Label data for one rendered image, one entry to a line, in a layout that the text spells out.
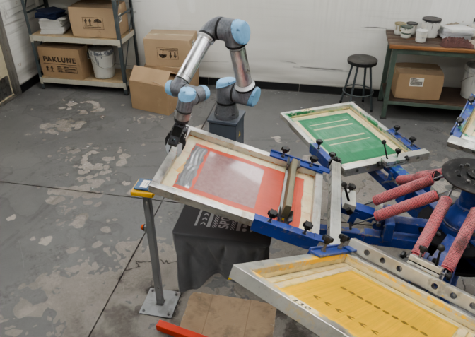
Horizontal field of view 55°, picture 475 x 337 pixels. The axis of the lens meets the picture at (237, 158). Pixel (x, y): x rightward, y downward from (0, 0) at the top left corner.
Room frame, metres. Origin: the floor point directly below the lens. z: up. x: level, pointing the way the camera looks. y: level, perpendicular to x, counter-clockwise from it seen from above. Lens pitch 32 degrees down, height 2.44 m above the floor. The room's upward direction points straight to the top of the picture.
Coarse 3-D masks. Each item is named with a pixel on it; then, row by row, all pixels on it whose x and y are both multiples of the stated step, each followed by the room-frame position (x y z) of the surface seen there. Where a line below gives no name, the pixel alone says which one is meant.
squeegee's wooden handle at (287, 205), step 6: (294, 162) 1.98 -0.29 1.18; (288, 168) 2.02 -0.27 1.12; (294, 168) 1.93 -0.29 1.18; (288, 174) 1.93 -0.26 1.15; (294, 174) 1.88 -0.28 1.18; (288, 180) 1.84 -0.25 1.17; (294, 180) 1.83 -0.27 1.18; (288, 186) 1.78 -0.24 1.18; (294, 186) 1.79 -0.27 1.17; (288, 192) 1.72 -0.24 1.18; (288, 198) 1.68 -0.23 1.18; (288, 204) 1.64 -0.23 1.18; (282, 210) 1.66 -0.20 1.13; (288, 210) 1.63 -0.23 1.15; (282, 216) 1.63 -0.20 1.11
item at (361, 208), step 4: (356, 204) 1.77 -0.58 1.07; (360, 204) 1.78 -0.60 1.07; (356, 208) 1.74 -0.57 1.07; (360, 208) 1.75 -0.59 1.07; (364, 208) 1.75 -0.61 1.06; (368, 208) 1.76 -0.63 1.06; (372, 208) 1.77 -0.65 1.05; (344, 212) 1.75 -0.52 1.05; (360, 212) 1.73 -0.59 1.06; (364, 212) 1.73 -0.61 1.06; (368, 212) 1.73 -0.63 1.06; (372, 212) 1.74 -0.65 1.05; (360, 216) 1.73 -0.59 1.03; (364, 216) 1.73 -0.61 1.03; (368, 216) 1.73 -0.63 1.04; (372, 216) 1.72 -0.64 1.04; (368, 220) 1.73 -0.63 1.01; (372, 220) 1.72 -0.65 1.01
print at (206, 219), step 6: (198, 216) 1.83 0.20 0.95; (204, 216) 1.83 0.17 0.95; (210, 216) 1.83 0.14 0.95; (216, 216) 1.83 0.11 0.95; (198, 222) 1.79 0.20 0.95; (204, 222) 1.79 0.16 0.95; (210, 222) 1.79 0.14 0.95; (216, 222) 1.79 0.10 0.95; (222, 222) 1.79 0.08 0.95; (228, 222) 1.79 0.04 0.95; (234, 222) 1.79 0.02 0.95; (222, 228) 1.74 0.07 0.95; (228, 228) 1.74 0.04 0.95; (234, 228) 1.74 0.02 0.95; (240, 228) 1.74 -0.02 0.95; (246, 228) 1.74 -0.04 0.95
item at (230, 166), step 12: (204, 156) 2.02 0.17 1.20; (216, 156) 2.04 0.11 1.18; (228, 156) 2.07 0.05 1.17; (204, 168) 1.91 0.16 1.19; (216, 168) 1.94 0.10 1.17; (228, 168) 1.96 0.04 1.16; (240, 168) 1.98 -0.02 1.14; (252, 168) 2.01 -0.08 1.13; (264, 168) 2.03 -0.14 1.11; (240, 180) 1.88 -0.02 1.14; (252, 180) 1.90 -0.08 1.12; (264, 180) 1.93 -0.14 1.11; (276, 180) 1.95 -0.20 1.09; (300, 180) 2.00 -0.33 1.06; (276, 192) 1.85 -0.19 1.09; (300, 192) 1.89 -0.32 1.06
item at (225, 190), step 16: (208, 176) 1.86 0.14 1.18; (224, 176) 1.89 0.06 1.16; (192, 192) 1.71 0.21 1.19; (208, 192) 1.73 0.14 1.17; (224, 192) 1.76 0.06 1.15; (240, 192) 1.79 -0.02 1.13; (256, 192) 1.81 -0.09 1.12; (272, 192) 1.84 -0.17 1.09; (240, 208) 1.67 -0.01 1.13; (256, 208) 1.69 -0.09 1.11; (272, 208) 1.72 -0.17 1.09
